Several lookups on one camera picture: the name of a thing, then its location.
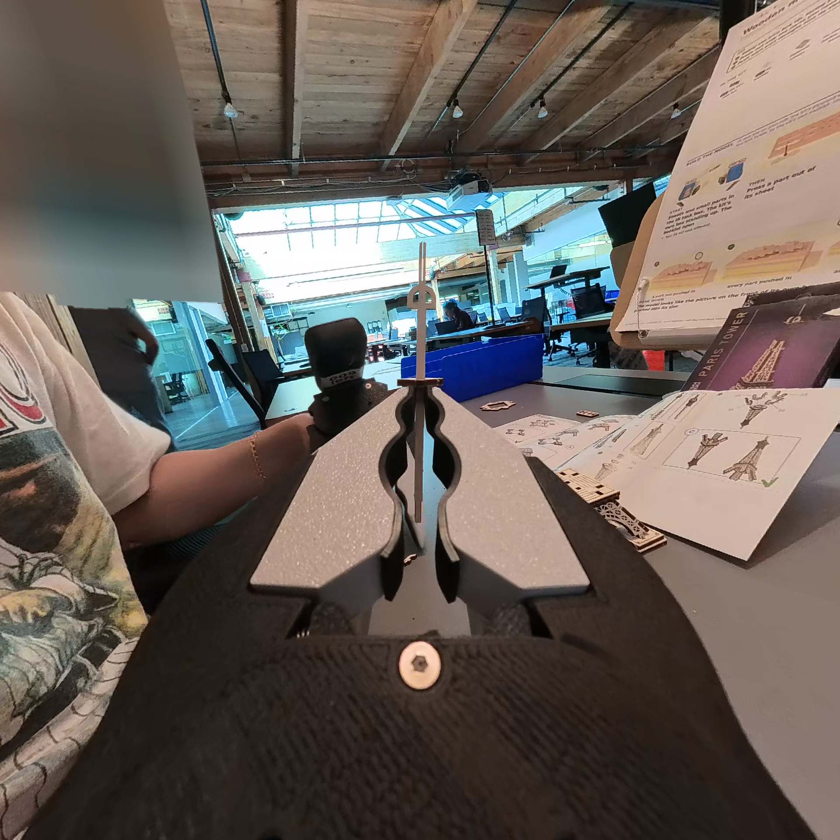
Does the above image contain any printed instruction sheet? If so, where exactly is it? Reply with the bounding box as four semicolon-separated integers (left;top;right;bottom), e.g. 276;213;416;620
617;0;840;333

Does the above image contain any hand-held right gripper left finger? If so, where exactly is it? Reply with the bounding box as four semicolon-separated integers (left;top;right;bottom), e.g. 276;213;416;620
248;386;414;616

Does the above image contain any instruction booklet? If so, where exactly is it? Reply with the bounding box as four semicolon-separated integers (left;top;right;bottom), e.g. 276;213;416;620
495;388;840;560

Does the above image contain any task instruction sheet on stand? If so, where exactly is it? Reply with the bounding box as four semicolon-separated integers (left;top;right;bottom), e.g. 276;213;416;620
609;197;840;352

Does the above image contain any black monitor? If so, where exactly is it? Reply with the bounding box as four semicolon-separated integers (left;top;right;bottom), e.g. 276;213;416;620
598;182;658;247

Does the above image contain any ceiling projector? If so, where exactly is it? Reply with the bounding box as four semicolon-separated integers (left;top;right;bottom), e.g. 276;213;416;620
446;169;494;212

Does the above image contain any wooden tower spire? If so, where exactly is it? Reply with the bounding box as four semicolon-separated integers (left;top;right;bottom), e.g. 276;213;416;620
397;241;444;524

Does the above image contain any person's printed t-shirt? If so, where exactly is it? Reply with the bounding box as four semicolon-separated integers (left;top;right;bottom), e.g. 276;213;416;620
0;292;173;840

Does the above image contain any blue plastic bin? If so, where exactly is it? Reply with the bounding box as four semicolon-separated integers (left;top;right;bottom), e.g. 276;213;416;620
425;333;546;403

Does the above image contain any wooden tower base model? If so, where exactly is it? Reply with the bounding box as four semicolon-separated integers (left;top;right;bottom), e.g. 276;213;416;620
556;467;668;552

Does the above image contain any black office chair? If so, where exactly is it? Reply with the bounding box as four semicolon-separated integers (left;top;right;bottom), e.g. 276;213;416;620
205;338;284;431

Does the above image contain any person's left forearm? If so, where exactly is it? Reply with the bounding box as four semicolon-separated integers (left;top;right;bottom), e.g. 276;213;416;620
115;430;269;549

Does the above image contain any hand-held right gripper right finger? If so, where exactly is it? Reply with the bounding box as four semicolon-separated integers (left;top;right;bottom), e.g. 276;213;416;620
427;386;593;618

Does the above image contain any person's left hand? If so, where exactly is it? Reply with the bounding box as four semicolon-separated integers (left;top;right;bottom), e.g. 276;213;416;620
264;413;324;491

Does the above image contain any grey desk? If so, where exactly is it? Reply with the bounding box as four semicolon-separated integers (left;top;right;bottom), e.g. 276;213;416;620
262;364;840;840

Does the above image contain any purple model kit box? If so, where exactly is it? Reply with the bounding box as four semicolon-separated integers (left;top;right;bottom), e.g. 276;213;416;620
699;295;840;392

